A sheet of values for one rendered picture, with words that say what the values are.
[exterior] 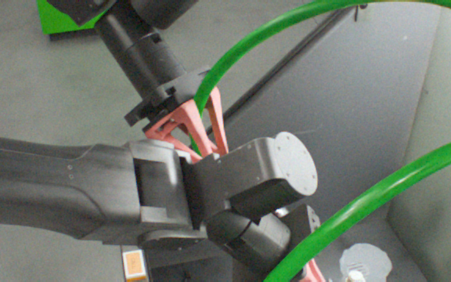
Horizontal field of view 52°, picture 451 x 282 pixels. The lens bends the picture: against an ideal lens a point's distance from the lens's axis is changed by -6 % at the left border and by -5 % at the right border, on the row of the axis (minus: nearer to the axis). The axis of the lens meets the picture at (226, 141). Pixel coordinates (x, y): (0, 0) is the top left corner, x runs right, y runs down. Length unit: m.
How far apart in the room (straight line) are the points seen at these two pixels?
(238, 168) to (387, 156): 0.58
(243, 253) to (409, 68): 0.49
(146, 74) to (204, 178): 0.16
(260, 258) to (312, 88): 0.36
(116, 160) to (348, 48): 0.48
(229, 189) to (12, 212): 0.16
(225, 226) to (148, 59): 0.20
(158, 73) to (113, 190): 0.20
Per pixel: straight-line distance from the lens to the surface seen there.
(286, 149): 0.40
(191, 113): 0.50
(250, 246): 0.46
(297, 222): 0.49
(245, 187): 0.38
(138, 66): 0.52
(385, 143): 0.91
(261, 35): 0.46
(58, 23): 3.77
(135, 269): 0.78
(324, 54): 0.74
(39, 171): 0.33
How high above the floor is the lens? 1.57
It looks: 37 degrees down
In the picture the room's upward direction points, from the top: straight up
